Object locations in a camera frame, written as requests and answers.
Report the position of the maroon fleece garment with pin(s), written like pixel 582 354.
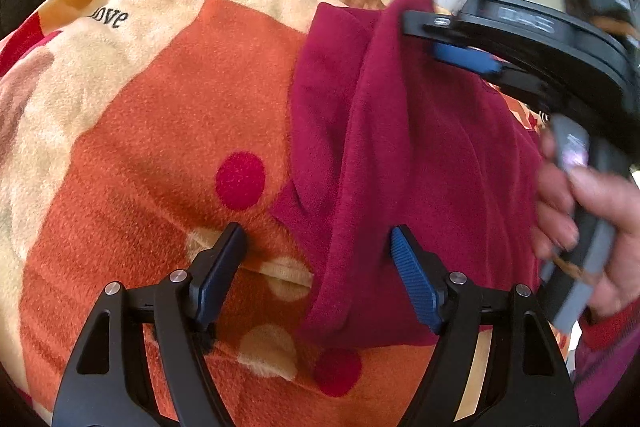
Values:
pixel 380 147

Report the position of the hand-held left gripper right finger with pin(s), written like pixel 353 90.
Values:
pixel 415 279

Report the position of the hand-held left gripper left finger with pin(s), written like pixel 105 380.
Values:
pixel 220 279

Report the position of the person's right forearm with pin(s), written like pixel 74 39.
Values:
pixel 605 357

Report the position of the person's right hand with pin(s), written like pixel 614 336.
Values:
pixel 612 207

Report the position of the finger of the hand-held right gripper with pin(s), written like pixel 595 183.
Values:
pixel 465 59
pixel 430 26

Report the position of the orange red printed blanket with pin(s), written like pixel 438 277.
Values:
pixel 140 132

